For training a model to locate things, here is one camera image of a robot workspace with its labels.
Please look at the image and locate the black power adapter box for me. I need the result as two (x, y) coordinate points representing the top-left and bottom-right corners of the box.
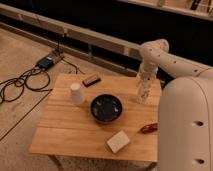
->
(36, 57), (54, 70)

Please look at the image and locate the black round bowl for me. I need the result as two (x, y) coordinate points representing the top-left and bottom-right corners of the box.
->
(90, 94), (123, 123)

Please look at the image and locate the white paper cup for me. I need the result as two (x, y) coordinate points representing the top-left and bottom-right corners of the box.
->
(70, 83), (85, 105)

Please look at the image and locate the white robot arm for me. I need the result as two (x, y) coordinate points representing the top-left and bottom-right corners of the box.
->
(139, 39), (213, 171)

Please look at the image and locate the red brown small object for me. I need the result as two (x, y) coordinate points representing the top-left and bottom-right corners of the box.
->
(140, 123), (158, 134)

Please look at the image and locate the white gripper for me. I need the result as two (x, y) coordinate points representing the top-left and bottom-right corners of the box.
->
(137, 62), (157, 80)

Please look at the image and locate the beige sponge block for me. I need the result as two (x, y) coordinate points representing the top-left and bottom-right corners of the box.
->
(106, 131), (130, 153)

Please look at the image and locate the wooden table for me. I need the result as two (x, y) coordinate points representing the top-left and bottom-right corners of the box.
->
(30, 74), (161, 162)

